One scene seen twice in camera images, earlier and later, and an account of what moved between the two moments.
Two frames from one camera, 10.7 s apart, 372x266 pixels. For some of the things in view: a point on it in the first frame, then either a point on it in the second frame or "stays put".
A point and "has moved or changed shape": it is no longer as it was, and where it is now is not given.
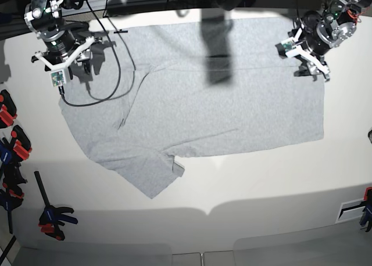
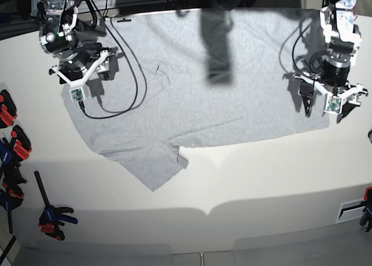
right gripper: x=310 y=53 → x=332 y=81
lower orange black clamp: x=21 y=146 stays put
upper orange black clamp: x=8 y=110 stays put
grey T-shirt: x=189 y=87 has moved or changed shape
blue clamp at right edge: x=367 y=216 stays put
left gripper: x=63 y=51 → x=76 y=71
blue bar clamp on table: x=52 y=216 stays put
